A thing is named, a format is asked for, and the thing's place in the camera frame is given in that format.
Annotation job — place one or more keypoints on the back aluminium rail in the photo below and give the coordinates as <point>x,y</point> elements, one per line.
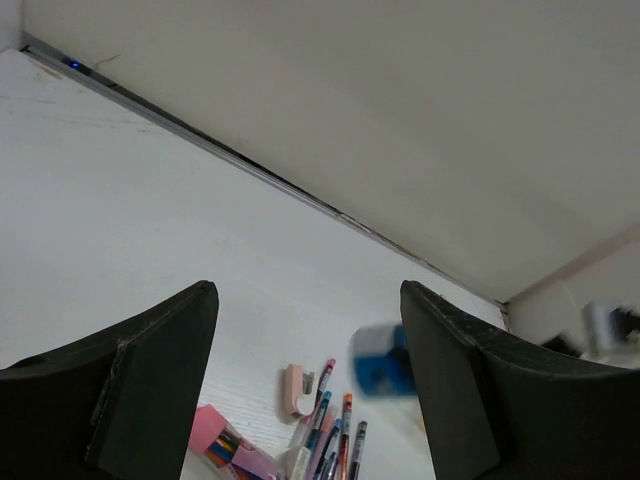
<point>114,91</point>

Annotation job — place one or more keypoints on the pink capped red pen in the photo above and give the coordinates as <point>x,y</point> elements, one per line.
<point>323,381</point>

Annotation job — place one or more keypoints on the blue capped pen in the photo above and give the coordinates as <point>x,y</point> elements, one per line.
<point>328,450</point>

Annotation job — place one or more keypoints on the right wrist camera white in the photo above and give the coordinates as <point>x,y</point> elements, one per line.
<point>612,328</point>

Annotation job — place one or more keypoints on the black capped pen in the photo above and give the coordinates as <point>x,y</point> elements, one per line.
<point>356,458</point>

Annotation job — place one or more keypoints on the blue round jar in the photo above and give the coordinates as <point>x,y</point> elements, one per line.
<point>381,363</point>

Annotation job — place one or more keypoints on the pink capped pencil tube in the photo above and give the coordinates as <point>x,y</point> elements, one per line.
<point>214,439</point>

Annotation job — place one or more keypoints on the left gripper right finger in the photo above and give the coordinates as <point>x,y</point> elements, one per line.
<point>499,407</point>

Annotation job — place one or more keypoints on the teal capped pen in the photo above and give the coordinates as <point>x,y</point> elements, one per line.
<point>318,419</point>

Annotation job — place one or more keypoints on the pink white stapler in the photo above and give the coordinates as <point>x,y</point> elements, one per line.
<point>299,391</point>

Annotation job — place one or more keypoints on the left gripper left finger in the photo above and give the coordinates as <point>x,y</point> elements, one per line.
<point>117,404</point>

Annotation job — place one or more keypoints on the orange capped pen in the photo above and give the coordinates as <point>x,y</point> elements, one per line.
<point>341,472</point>

